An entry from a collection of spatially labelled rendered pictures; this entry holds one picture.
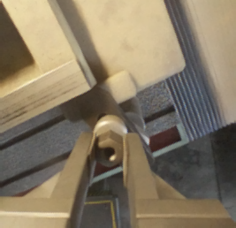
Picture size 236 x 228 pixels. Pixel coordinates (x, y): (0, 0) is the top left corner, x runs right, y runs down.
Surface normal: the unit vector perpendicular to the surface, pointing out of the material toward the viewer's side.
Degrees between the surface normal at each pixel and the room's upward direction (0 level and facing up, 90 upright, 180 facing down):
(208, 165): 0
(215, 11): 62
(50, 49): 0
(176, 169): 0
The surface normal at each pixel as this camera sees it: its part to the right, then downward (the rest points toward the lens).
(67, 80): 0.02, 0.26
